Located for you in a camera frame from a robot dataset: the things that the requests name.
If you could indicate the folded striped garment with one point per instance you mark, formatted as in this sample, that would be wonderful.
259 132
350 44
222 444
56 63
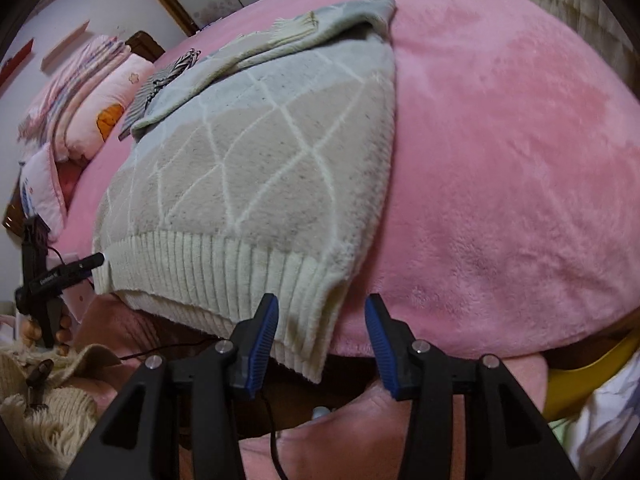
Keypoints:
142 100

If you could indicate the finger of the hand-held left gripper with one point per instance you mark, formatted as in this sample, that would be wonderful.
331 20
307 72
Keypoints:
87 264

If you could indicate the yellow plastic object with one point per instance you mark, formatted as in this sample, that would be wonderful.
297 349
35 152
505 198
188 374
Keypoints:
590 385

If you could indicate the person's left hand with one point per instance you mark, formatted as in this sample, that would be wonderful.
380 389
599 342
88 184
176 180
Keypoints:
64 335

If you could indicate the diamond pattern knit sweater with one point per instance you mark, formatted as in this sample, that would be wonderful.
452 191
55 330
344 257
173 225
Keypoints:
260 170

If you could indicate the pink quilted pillow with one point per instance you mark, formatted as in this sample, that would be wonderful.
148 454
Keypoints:
42 185

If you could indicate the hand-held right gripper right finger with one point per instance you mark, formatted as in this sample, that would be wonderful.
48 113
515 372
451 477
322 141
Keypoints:
382 345

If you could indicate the folded striped quilt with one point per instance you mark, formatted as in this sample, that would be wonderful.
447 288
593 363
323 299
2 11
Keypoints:
75 75

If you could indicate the white printed cloth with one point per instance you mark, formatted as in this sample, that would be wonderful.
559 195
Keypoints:
610 435

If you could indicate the cream fringed knit garment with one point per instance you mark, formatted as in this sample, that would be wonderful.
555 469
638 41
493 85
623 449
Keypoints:
50 425

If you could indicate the red wall shelf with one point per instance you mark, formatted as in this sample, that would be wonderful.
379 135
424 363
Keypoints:
17 60

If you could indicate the pink fleece bed blanket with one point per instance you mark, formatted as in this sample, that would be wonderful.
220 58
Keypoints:
500 160

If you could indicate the dark wooden headboard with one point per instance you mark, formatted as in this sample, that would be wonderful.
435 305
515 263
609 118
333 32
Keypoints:
147 42

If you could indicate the person's pink clothing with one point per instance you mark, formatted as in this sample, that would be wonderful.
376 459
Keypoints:
350 460

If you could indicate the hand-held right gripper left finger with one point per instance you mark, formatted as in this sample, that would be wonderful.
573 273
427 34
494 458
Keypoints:
260 345

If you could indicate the pink wall shelf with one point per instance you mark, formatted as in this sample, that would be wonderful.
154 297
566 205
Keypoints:
65 45

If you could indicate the pink cartoon pillow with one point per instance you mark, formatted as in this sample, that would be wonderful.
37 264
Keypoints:
110 110

